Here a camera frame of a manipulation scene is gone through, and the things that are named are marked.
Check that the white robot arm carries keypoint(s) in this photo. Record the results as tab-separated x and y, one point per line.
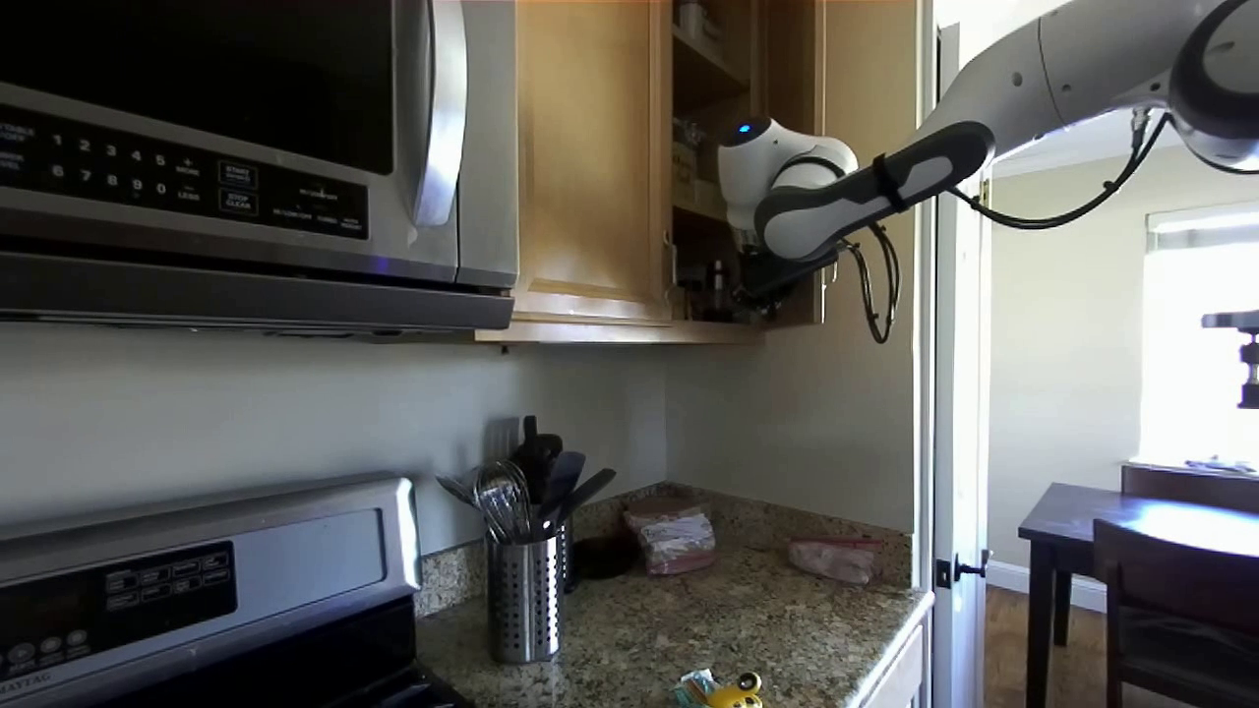
1050	65

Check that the wooden wall cupboard frame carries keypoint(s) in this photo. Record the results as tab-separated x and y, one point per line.
617	337

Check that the pink zip plastic bag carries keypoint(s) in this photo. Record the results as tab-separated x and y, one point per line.
833	558

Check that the dark dining table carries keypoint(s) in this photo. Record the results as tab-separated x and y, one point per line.
1077	513

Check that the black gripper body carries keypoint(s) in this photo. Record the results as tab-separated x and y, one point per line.
789	286

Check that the black and steel stove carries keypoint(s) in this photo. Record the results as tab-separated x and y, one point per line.
199	576

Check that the dark wooden chair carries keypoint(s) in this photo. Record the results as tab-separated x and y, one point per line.
1184	616
1184	490

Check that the perforated steel utensil holder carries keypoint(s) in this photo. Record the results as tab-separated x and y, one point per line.
563	556
525	602

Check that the black door latch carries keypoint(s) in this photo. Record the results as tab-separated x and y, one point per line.
947	572

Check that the black round dish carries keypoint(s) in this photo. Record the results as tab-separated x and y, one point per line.
606	558

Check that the glass storage jar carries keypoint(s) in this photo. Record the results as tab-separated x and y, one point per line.
686	164

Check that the pink zip bag with bread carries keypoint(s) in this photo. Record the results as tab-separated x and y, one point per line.
669	541

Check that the bright window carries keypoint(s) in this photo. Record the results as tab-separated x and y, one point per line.
1194	340

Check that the white door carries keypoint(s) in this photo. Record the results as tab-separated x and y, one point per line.
964	396

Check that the stainless steel microwave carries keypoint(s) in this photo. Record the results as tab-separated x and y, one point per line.
199	79

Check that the white base cabinet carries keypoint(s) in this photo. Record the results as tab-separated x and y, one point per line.
907	671

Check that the black nylon spatula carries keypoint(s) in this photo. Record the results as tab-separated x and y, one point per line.
563	485

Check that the dark sauce bottle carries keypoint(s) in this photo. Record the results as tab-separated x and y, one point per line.
719	295

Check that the steel slotted spoon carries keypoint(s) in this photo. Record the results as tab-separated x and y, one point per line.
496	505

